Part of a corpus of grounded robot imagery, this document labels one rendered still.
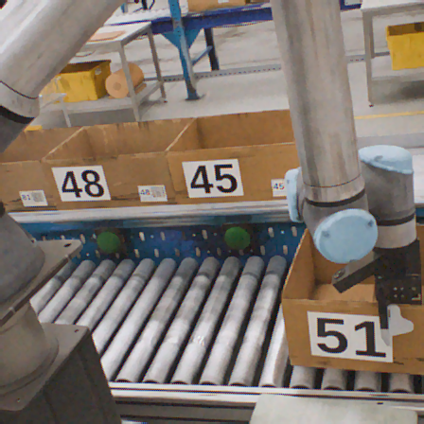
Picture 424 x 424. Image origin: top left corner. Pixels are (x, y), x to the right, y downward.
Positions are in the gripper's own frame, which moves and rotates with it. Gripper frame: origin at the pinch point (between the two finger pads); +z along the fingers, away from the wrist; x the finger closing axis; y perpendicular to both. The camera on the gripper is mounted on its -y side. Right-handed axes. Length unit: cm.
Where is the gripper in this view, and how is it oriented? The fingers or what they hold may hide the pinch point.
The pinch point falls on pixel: (384, 334)
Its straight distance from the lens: 120.8
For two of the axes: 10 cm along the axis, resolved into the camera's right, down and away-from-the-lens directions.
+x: 2.3, -3.8, 9.0
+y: 9.6, -0.4, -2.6
